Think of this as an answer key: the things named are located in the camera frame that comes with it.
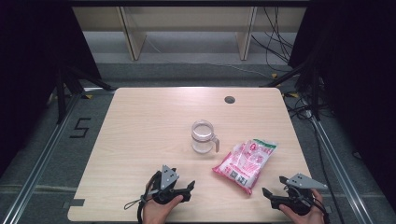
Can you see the clear glass jar with lid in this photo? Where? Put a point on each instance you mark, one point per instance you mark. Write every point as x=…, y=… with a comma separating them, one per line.
x=204, y=137

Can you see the pink and white plastic bag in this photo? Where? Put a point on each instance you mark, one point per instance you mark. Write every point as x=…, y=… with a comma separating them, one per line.
x=246, y=161

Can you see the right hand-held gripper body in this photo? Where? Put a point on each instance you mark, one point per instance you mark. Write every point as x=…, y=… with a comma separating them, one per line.
x=300, y=186

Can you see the light wooden shelf unit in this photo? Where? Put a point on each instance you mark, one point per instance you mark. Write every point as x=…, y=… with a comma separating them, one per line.
x=186, y=21

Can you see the person's right hand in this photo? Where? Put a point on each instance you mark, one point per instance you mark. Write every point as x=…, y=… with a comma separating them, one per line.
x=306, y=216

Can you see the black tape strip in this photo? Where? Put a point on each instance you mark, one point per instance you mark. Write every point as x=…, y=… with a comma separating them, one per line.
x=74, y=202

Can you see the dark curtain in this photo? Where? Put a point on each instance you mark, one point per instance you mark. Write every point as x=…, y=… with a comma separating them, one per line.
x=358, y=77
x=34, y=62

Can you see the person's left hand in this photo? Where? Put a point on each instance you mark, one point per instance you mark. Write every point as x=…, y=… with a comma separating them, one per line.
x=158, y=213

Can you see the black metal stand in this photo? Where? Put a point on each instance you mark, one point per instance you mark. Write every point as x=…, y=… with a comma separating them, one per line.
x=67, y=90
x=311, y=87

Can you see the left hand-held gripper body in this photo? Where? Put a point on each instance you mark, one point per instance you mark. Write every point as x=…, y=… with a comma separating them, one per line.
x=168, y=179

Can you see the aluminium floor rail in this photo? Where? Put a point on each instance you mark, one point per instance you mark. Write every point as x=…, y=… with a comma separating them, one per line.
x=40, y=165
x=339, y=168

